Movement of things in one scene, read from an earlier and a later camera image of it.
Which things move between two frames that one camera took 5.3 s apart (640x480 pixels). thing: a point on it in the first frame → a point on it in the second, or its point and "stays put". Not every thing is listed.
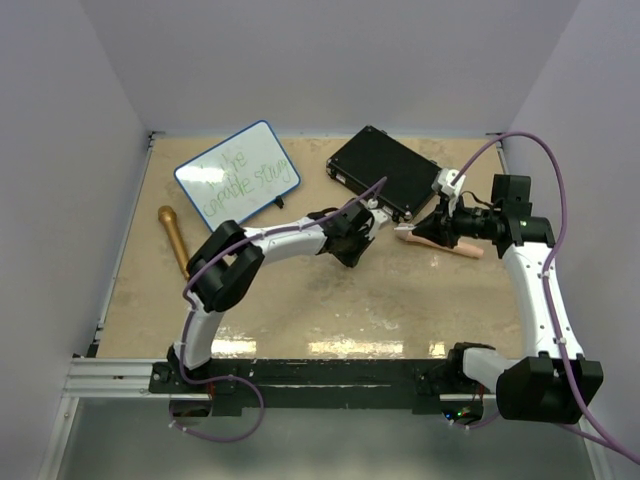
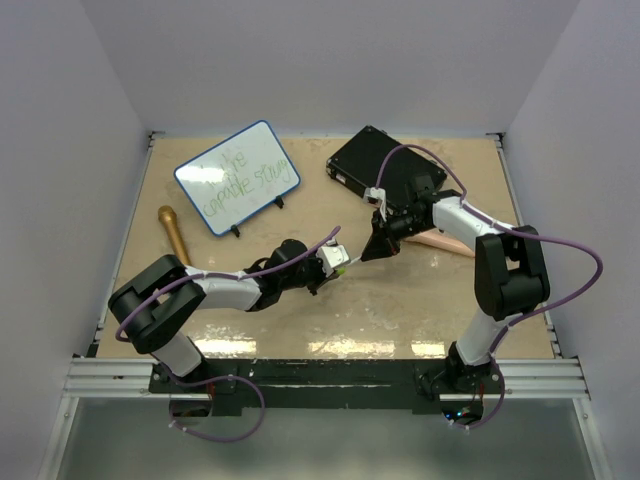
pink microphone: (462, 248) stays put
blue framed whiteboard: (234, 180) stays put
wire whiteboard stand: (279, 202) stays put
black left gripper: (352, 259) → (321, 275)
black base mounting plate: (321, 384) stays put
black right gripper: (440, 226) → (379, 247)
